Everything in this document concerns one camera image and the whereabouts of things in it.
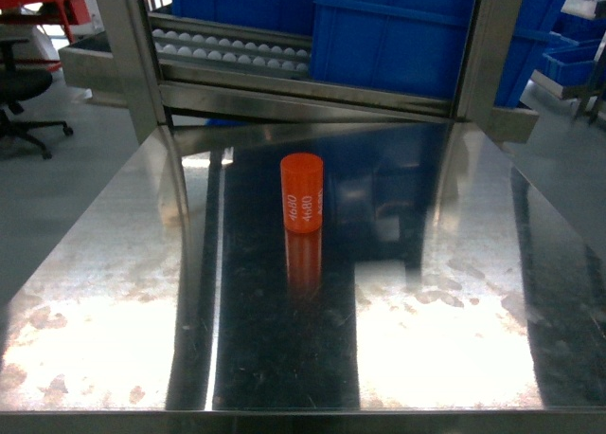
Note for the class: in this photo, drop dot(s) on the orange cylindrical capacitor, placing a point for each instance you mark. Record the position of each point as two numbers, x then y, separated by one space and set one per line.
302 183

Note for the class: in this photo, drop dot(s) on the stainless steel flow rack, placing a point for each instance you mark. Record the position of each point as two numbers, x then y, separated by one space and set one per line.
121 65

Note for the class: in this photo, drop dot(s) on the blue plastic bin right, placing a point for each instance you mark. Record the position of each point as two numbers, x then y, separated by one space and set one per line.
416 46

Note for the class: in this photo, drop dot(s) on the blue plastic bin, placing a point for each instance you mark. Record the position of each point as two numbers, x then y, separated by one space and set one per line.
416 46
290 16

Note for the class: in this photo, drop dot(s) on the blue plastic bin left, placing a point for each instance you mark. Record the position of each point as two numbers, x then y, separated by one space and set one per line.
290 16

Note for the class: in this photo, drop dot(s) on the blue bin far right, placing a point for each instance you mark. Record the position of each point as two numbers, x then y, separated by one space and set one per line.
572 65

